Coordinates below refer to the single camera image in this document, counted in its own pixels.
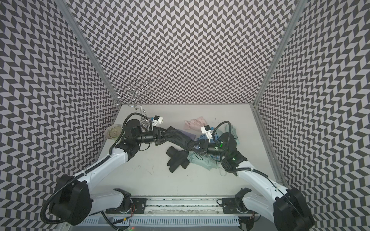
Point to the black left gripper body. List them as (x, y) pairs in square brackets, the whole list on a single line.
[(150, 137)]

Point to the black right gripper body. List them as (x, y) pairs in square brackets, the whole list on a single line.
[(211, 148)]

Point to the mint green umbrella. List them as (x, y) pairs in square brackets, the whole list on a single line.
[(207, 162)]

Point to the black umbrella sleeve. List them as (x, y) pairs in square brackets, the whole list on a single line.
[(178, 138)]

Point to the pink umbrella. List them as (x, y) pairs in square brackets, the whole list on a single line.
[(195, 124)]

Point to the purple umbrella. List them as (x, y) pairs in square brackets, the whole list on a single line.
[(190, 135)]

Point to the black umbrella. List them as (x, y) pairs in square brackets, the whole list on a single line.
[(177, 158)]

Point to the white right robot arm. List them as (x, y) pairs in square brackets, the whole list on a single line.
[(286, 208)]

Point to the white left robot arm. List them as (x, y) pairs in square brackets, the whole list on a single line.
[(73, 200)]

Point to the pink ribbed glass bowl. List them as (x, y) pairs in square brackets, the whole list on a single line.
[(113, 132)]

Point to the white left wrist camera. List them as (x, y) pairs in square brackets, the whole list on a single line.
[(157, 120)]

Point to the chrome wire stand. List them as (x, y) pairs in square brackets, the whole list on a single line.
[(133, 97)]

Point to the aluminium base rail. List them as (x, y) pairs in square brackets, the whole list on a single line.
[(175, 212)]

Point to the aluminium corner post left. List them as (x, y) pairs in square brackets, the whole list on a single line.
[(64, 9)]

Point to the aluminium corner post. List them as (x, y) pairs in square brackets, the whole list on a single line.
[(280, 49), (64, 9)]

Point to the aluminium corner post right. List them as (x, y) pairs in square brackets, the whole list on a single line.
[(280, 49)]

